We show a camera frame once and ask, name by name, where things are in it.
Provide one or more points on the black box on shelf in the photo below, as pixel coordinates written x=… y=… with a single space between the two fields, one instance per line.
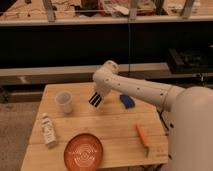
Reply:
x=182 y=61

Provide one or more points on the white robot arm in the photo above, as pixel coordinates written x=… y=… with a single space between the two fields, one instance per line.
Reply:
x=190 y=135

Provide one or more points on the blue eraser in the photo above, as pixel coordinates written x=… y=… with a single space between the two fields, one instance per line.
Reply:
x=127 y=101

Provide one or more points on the orange ribbed plate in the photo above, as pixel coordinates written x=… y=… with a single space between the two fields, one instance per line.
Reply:
x=84 y=152

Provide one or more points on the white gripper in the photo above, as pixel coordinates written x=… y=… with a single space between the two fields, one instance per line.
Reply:
x=101 y=88

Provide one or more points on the orange carrot toy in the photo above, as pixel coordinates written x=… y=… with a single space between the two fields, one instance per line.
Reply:
x=143 y=139

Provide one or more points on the white plastic bottle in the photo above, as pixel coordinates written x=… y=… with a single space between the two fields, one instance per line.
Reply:
x=48 y=130

